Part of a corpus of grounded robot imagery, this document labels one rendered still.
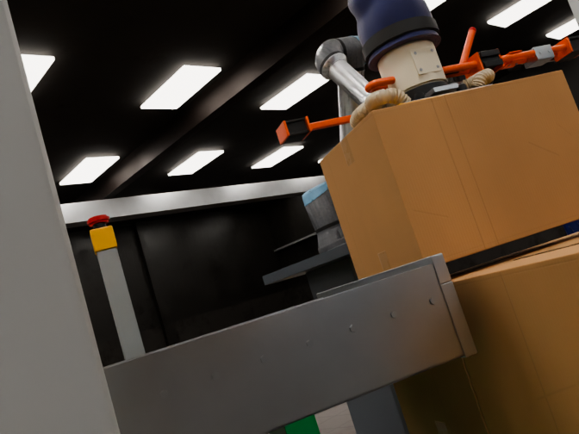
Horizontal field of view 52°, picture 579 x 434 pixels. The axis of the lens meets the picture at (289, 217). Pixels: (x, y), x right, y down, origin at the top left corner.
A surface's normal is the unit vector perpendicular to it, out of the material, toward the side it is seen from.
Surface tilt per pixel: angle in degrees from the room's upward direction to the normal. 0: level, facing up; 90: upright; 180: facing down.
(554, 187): 90
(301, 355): 90
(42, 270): 90
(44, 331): 90
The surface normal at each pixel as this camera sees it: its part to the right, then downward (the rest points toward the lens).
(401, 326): 0.29, -0.23
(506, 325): -0.91, 0.24
